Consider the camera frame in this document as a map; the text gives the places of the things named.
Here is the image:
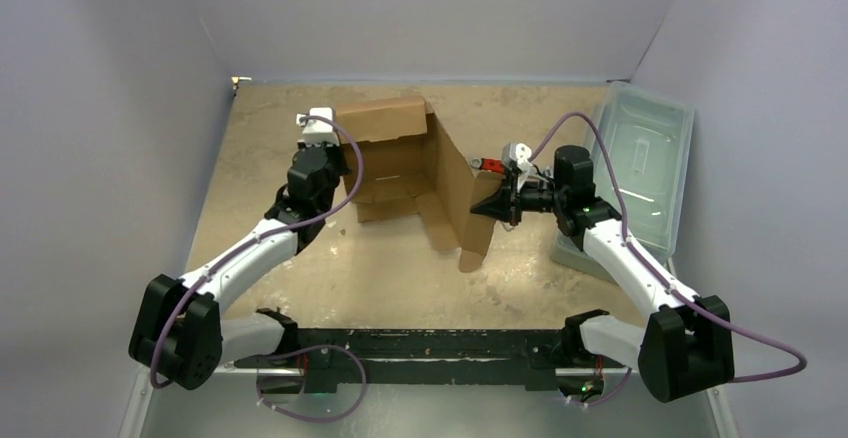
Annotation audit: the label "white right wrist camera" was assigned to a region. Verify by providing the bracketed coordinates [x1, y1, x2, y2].
[501, 142, 533, 177]

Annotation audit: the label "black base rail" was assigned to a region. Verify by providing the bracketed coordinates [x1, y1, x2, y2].
[235, 328, 601, 393]

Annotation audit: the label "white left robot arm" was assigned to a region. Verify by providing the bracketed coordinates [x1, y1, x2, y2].
[128, 143, 351, 390]

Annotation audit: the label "red handled adjustable wrench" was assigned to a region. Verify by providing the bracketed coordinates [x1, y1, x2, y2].
[469, 157, 505, 174]

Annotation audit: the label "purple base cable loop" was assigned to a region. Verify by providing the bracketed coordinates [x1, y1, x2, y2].
[255, 344, 368, 423]

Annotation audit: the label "brown cardboard box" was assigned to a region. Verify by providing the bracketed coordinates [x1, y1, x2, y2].
[334, 96, 503, 273]

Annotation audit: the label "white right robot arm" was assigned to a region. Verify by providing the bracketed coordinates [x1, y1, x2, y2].
[470, 143, 735, 403]

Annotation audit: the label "clear plastic storage bin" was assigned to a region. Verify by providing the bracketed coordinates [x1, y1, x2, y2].
[592, 82, 695, 265]

